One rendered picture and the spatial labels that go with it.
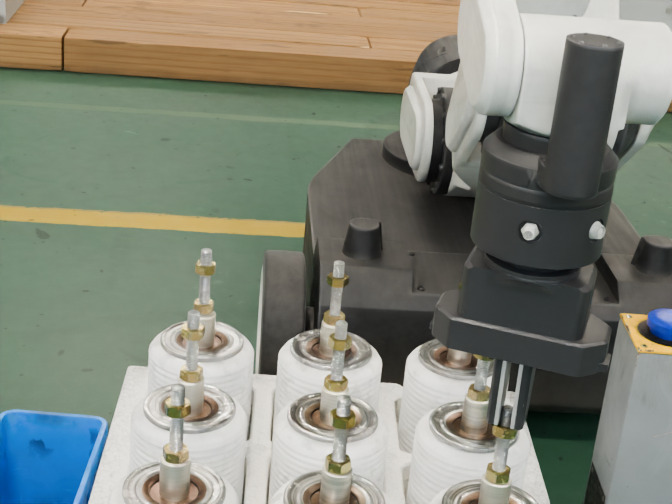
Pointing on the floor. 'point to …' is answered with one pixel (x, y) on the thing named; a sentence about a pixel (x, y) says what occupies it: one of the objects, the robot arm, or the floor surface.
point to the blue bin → (49, 456)
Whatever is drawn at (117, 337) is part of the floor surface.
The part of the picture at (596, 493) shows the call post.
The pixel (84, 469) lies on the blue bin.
